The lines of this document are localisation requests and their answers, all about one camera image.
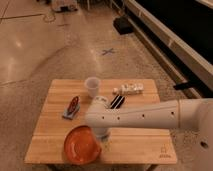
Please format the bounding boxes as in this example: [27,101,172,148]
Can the orange ceramic bowl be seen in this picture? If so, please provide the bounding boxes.
[64,125,101,165]

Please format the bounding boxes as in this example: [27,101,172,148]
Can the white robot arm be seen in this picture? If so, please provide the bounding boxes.
[85,96,213,171]

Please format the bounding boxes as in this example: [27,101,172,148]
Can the white plastic cup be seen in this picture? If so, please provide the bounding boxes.
[84,77,100,98]

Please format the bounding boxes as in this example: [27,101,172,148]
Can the black white striped case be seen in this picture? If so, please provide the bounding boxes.
[110,95,125,109]

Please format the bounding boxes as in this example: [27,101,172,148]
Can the dark red spoon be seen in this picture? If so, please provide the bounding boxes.
[67,96,79,113]

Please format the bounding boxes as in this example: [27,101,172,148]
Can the blue sponge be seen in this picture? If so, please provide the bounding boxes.
[62,105,80,120]

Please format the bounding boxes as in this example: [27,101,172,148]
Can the white equipment base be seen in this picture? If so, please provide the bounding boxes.
[51,0,77,12]

